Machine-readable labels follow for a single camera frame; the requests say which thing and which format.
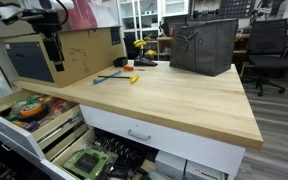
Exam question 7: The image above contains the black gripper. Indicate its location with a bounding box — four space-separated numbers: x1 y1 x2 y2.
42 31 66 73

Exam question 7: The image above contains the small black open box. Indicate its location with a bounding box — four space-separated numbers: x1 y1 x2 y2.
112 56 129 68

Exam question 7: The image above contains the wooden drawer with white front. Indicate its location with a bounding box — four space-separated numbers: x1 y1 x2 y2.
0 89 85 159

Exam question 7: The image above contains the large cardboard box black panel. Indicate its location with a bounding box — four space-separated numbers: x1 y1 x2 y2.
0 26 127 89

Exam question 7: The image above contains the yellow tape roll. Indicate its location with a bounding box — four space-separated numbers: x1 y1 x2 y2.
39 95 53 103

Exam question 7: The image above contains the blue hand tool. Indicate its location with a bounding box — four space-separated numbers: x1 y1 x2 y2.
92 70 123 85

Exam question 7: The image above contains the big dark grey tape roll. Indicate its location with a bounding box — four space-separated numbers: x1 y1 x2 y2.
16 103 51 123

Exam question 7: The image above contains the red flat panel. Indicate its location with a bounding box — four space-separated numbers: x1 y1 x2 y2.
63 0 120 32

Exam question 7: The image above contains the clear tape roll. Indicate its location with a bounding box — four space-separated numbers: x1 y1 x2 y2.
12 99 29 112

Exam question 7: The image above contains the orange tape roll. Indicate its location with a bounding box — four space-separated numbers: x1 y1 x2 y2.
18 102 44 118

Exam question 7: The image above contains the small purple tape roll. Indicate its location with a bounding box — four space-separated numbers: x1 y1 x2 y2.
25 120 41 133

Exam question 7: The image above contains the teal tape roll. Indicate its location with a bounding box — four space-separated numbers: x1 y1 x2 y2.
5 113 20 122

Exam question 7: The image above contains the yellow and orange marker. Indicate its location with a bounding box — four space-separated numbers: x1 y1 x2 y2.
11 120 29 129

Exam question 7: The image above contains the small black office chair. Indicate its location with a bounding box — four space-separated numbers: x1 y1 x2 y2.
123 33 141 60

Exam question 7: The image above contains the yellow hex key set stand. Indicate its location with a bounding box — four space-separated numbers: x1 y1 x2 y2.
132 38 159 68

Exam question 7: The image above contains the white shelving unit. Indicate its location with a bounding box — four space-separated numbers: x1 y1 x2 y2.
117 0 162 43

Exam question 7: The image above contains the green packaged box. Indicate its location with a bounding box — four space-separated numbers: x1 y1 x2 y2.
63 147 115 180

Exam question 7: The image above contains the small wooden side table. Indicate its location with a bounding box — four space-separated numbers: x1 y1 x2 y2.
156 35 174 62

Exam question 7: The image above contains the heap of black parts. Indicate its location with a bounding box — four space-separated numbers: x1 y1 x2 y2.
92 131 153 179

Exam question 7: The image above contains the grey fabric tote bag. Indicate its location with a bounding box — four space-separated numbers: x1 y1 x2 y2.
169 18 240 78

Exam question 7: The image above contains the white cardboard box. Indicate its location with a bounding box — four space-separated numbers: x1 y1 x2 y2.
154 150 187 180

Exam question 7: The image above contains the white box with red logo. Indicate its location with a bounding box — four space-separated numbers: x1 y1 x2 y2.
184 159 223 180

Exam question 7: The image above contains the black mesh office chair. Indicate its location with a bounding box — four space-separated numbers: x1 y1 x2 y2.
243 18 288 98

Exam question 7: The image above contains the grey duct tape roll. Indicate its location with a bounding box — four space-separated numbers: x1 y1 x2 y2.
36 94 56 106

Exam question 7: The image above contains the orange-red tape ring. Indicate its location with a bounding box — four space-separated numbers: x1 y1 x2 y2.
51 98 71 114

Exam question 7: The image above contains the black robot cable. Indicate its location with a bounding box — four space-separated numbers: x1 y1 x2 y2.
54 0 70 27

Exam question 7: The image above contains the orange-handled screwdriver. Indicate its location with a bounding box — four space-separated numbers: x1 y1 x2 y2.
122 65 146 72

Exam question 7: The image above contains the yellow-handled hex tool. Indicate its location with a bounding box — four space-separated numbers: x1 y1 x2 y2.
97 73 140 84

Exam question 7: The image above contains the white wall cabinet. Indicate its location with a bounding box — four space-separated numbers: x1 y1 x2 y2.
160 0 192 18

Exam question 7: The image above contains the black wall pegboard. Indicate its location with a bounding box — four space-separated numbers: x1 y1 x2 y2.
218 0 257 20

